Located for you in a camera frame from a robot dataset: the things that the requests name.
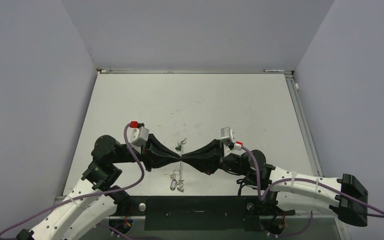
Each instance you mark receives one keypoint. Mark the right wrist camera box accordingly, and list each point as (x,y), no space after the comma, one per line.
(228,139)

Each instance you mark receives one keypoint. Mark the red white marker pen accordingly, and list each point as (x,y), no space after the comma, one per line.
(274,70)

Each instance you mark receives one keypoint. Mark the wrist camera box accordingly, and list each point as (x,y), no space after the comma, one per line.
(140,134)
(228,139)

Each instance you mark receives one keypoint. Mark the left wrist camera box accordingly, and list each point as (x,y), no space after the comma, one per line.
(140,134)

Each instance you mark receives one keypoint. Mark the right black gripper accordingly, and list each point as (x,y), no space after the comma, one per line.
(208,159)

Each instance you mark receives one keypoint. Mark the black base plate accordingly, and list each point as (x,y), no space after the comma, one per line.
(193,213)

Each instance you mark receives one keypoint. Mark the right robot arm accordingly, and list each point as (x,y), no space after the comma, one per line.
(344,197)

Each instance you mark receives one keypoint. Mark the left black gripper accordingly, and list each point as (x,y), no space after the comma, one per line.
(151,150)

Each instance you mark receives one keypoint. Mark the aluminium frame rail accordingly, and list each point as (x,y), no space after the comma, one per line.
(303,124)

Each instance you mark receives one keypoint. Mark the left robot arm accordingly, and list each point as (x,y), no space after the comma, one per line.
(95,195)

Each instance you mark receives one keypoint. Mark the key with grey tag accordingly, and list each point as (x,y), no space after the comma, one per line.
(174,182)

